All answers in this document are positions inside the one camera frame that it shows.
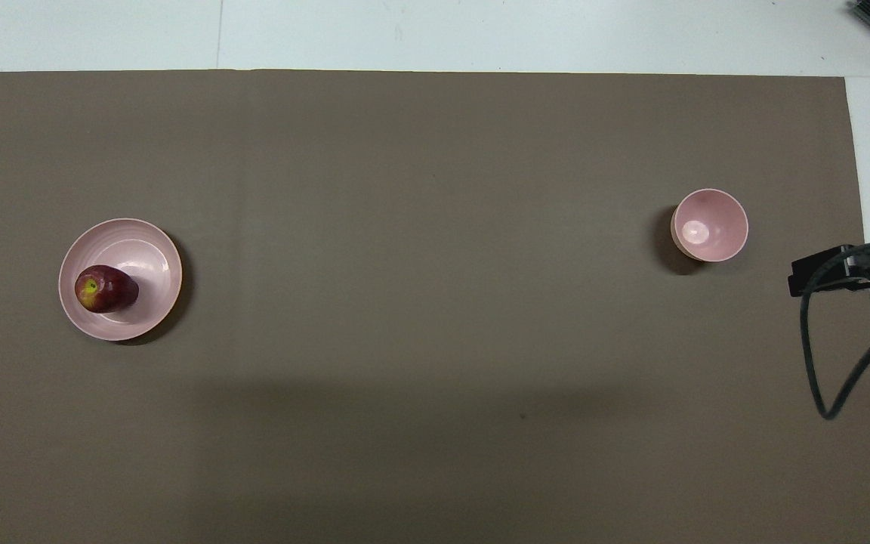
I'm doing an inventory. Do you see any red apple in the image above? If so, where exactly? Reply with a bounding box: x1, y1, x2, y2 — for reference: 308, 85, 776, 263
75, 264, 140, 314

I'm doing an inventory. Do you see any pink bowl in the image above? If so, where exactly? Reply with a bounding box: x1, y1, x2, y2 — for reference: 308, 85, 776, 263
670, 188, 750, 264

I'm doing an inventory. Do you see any pink plate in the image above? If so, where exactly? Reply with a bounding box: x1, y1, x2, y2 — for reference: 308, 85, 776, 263
58, 218, 184, 342

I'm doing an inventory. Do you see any brown table mat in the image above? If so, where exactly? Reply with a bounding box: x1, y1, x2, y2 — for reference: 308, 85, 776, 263
0, 70, 870, 544

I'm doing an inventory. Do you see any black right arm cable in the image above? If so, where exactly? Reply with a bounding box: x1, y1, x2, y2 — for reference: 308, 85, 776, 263
799, 237, 870, 421

